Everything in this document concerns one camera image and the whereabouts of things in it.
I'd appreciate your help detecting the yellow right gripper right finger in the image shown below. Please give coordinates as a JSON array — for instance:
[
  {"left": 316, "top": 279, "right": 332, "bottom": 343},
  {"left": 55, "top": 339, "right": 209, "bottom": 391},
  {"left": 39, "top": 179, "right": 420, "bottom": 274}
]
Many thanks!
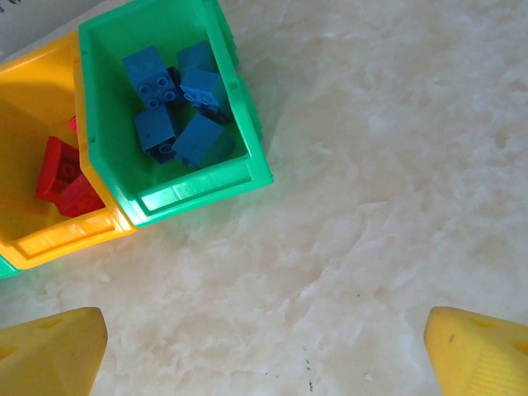
[{"left": 423, "top": 306, "right": 528, "bottom": 396}]

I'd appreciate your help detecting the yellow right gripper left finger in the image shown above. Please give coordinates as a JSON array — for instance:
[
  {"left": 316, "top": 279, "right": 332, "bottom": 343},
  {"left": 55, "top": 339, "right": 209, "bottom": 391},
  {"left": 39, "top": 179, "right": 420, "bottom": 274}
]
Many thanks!
[{"left": 0, "top": 306, "right": 110, "bottom": 396}]

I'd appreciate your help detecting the long red lego brick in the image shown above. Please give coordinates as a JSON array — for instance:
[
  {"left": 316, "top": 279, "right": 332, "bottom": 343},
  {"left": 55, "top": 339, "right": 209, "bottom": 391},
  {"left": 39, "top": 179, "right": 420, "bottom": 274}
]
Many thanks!
[{"left": 55, "top": 175, "right": 106, "bottom": 219}]

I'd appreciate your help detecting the blue lego brick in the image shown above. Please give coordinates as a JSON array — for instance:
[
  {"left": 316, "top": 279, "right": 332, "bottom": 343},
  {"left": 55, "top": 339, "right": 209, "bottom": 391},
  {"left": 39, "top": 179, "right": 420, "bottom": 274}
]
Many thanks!
[
  {"left": 121, "top": 45, "right": 178, "bottom": 111},
  {"left": 179, "top": 68, "right": 224, "bottom": 109},
  {"left": 133, "top": 106, "right": 178, "bottom": 163},
  {"left": 171, "top": 113, "right": 236, "bottom": 169},
  {"left": 176, "top": 40, "right": 218, "bottom": 74}
]

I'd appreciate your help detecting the green plastic bin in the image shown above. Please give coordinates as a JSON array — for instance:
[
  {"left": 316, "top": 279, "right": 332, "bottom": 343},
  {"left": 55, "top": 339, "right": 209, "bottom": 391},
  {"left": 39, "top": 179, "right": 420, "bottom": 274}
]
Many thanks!
[
  {"left": 77, "top": 0, "right": 275, "bottom": 229},
  {"left": 0, "top": 253, "right": 21, "bottom": 281}
]

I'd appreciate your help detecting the yellow plastic bin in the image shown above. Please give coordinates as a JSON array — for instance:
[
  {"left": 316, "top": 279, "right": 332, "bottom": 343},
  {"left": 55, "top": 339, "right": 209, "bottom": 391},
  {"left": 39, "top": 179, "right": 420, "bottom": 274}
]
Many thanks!
[{"left": 0, "top": 31, "right": 139, "bottom": 271}]

